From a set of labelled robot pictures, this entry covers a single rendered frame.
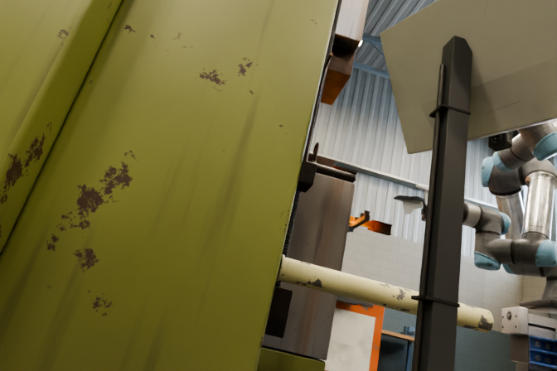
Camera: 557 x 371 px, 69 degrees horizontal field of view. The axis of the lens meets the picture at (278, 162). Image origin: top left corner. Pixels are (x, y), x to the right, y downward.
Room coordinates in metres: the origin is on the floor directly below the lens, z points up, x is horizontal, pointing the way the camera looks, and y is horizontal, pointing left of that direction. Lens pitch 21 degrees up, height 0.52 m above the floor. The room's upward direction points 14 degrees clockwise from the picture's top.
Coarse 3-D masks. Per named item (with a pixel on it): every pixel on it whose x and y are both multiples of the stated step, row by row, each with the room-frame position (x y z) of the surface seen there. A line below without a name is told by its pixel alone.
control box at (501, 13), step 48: (480, 0) 0.54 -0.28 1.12; (528, 0) 0.49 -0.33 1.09; (384, 48) 0.73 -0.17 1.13; (432, 48) 0.64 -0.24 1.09; (480, 48) 0.58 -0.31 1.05; (528, 48) 0.52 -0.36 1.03; (432, 96) 0.69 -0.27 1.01; (480, 96) 0.62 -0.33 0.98; (528, 96) 0.56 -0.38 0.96; (432, 144) 0.73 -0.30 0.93
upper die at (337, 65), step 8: (336, 48) 1.05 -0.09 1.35; (344, 48) 1.05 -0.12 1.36; (336, 56) 1.05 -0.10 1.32; (344, 56) 1.05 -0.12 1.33; (352, 56) 1.05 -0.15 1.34; (328, 64) 1.05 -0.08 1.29; (336, 64) 1.05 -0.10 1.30; (344, 64) 1.05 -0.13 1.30; (352, 64) 1.05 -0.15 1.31; (328, 72) 1.06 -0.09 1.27; (336, 72) 1.05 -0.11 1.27; (344, 72) 1.05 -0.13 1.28; (328, 80) 1.11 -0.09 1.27; (336, 80) 1.10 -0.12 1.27; (344, 80) 1.09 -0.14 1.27; (328, 88) 1.15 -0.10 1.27; (336, 88) 1.14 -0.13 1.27; (328, 96) 1.20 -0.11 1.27; (336, 96) 1.19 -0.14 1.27
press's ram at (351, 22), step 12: (348, 0) 1.00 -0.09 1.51; (360, 0) 1.00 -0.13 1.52; (348, 12) 1.00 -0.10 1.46; (360, 12) 1.00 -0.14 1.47; (348, 24) 1.00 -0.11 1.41; (360, 24) 1.00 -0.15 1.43; (336, 36) 1.01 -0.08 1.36; (348, 36) 1.00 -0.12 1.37; (360, 36) 1.00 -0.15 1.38; (348, 48) 1.05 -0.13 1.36
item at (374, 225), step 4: (352, 216) 1.65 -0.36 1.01; (352, 220) 1.65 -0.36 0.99; (372, 220) 1.65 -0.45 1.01; (376, 220) 1.66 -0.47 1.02; (364, 224) 1.65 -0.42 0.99; (368, 224) 1.65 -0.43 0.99; (372, 224) 1.65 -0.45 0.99; (376, 224) 1.67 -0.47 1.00; (380, 224) 1.67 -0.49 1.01; (384, 224) 1.67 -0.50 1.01; (388, 224) 1.66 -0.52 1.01; (368, 228) 1.68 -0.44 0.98; (372, 228) 1.65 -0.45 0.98; (376, 228) 1.67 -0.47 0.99; (380, 228) 1.67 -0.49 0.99; (384, 228) 1.67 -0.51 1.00; (388, 228) 1.67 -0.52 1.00; (376, 232) 1.68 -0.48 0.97; (380, 232) 1.67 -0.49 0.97; (384, 232) 1.66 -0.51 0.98; (388, 232) 1.67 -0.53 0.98
